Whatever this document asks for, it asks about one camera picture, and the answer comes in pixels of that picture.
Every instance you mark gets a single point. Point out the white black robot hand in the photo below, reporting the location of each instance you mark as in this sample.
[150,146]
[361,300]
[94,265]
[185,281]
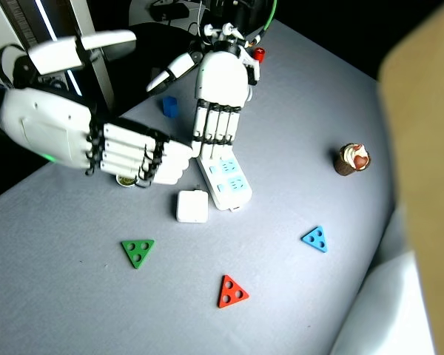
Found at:
[44,122]
[222,77]

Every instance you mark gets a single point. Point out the white power strip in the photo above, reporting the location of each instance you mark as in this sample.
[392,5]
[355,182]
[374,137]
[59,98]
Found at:
[229,185]

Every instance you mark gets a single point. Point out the white square charger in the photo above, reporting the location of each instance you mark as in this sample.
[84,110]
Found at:
[192,207]

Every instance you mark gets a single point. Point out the red round button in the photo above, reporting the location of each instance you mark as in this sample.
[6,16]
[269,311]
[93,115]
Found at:
[259,54]

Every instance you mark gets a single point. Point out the blue cube block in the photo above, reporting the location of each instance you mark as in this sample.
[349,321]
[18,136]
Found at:
[170,106]

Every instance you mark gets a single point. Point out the grey table cloth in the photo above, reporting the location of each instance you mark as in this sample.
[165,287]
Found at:
[281,129]

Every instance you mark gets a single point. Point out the toy cupcake with cream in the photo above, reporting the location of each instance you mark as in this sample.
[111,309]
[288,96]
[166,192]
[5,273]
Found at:
[344,166]

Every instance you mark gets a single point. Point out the green triangle block with holes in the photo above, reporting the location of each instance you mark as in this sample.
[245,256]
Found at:
[137,249]

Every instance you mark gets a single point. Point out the blue triangle block with holes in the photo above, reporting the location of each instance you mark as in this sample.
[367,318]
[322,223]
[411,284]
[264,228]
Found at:
[317,238]

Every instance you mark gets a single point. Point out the red triangle block with holes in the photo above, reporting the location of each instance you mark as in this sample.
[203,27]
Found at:
[231,292]

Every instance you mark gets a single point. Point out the tan blurred board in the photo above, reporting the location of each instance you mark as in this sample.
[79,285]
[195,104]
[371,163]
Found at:
[429,148]

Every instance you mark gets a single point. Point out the grey metal post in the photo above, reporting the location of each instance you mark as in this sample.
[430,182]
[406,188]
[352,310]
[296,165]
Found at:
[96,85]

